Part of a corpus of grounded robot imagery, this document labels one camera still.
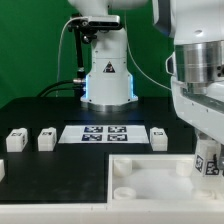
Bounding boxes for black camera stand pole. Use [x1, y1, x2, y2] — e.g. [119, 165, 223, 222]
[74, 29, 85, 97]

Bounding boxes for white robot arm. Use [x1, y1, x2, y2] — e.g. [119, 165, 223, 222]
[68, 0, 224, 172]

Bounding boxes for white square tabletop tray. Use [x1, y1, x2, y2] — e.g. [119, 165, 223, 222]
[108, 155, 224, 201]

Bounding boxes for white sheet with markers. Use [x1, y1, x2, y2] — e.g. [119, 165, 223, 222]
[59, 125, 149, 144]

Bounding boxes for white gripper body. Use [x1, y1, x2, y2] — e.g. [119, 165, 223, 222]
[171, 76, 224, 145]

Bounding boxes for black cables at base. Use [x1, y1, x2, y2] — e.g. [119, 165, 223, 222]
[36, 78, 87, 98]

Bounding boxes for white camera cable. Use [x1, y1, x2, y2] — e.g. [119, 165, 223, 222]
[55, 17, 81, 98]

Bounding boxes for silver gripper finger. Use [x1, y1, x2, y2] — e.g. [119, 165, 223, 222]
[217, 154, 224, 176]

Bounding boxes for black camera on stand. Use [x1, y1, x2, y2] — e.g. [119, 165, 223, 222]
[69, 15, 121, 30]

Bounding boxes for white L-shaped obstacle fence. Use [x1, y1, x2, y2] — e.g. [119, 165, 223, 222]
[0, 159, 224, 224]

